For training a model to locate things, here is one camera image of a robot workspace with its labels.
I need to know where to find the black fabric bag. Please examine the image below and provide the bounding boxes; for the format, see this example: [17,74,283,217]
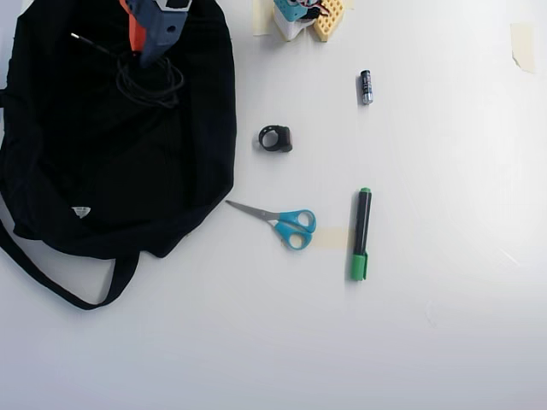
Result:
[0,0,238,312]

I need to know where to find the blue handled scissors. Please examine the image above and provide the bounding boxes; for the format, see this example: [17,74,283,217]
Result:
[225,199,317,251]

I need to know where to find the black AA battery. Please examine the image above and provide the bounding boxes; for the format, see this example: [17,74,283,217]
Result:
[358,69,375,105]

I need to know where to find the green black marker pen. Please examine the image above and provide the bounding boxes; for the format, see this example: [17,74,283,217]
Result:
[350,186,373,282]

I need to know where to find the black braided cable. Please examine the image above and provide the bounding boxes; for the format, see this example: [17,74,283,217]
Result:
[70,32,185,108]

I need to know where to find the black red bike light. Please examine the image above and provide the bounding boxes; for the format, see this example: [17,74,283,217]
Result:
[258,123,295,154]

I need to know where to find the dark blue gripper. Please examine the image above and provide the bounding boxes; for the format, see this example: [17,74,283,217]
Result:
[119,0,192,69]

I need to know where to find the beige masking tape piece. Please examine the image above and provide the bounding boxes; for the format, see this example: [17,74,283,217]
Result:
[252,0,279,38]
[510,23,538,73]
[314,228,356,251]

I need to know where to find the yellow perforated foam block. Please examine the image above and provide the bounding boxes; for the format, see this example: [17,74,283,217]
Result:
[314,0,345,44]

